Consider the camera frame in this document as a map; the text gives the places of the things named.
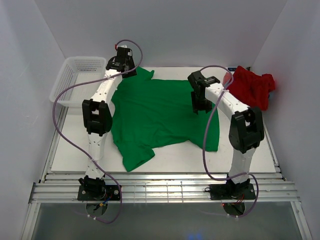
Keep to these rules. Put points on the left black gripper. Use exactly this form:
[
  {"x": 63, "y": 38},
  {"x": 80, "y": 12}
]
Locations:
[{"x": 132, "y": 73}]

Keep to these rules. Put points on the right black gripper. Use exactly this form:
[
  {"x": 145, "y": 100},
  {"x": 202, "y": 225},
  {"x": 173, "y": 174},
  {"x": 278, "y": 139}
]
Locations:
[{"x": 196, "y": 107}]

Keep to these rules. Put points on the green t shirt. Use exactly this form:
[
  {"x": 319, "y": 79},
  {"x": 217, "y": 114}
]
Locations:
[{"x": 153, "y": 113}]

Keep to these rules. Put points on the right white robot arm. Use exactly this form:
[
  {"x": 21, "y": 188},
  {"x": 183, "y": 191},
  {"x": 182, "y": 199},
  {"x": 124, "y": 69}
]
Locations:
[{"x": 246, "y": 132}]

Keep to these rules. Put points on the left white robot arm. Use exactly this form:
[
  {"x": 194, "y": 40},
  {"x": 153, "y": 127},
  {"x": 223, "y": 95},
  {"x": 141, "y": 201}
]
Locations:
[{"x": 98, "y": 119}]

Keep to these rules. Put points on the pink folded cloth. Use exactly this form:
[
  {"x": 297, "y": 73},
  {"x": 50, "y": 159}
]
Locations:
[{"x": 227, "y": 77}]

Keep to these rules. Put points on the white plastic basket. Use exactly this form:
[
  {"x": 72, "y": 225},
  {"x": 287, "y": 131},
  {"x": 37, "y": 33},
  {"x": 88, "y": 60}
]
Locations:
[{"x": 76, "y": 70}]

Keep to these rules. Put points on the red t shirt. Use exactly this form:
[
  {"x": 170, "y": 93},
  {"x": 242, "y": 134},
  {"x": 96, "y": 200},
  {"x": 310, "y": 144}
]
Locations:
[{"x": 252, "y": 89}]

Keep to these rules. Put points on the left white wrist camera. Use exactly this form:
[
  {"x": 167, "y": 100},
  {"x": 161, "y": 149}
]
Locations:
[{"x": 119, "y": 47}]

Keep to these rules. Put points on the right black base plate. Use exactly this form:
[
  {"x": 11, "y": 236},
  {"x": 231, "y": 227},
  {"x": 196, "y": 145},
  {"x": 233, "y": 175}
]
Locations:
[{"x": 228, "y": 191}]

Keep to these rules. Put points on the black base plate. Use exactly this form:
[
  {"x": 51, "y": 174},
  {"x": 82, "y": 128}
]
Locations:
[
  {"x": 110, "y": 192},
  {"x": 228, "y": 191}
]

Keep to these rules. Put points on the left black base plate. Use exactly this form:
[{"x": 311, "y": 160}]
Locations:
[{"x": 110, "y": 192}]

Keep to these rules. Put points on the aluminium rail frame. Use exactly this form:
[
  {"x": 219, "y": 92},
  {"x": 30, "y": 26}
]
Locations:
[{"x": 177, "y": 173}]

